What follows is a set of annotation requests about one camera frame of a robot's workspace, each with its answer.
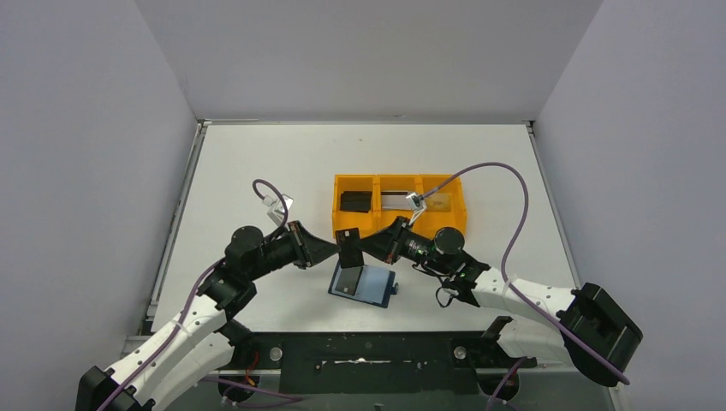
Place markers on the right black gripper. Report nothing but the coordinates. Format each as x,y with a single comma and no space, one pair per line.
393,241

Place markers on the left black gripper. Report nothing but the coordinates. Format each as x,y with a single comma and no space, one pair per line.
300,244

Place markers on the black credit card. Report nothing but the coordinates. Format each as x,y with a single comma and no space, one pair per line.
347,280
350,254

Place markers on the blue leather card holder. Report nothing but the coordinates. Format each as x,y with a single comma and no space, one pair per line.
377,285

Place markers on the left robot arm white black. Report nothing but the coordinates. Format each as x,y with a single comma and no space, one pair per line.
204,335

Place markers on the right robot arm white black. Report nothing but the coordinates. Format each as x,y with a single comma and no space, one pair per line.
586,327

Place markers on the black card in bin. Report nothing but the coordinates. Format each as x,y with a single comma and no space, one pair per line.
355,201

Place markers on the gold card in bin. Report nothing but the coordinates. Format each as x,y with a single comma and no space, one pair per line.
439,202

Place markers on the orange three-compartment bin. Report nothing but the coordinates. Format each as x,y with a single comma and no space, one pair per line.
426,225

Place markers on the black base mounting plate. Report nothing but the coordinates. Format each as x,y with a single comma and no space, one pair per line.
371,363

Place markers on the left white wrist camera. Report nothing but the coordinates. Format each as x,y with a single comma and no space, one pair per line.
275,209

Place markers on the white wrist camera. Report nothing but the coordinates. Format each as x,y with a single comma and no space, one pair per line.
417,205
275,209

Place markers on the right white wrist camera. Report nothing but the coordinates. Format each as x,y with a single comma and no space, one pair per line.
417,205

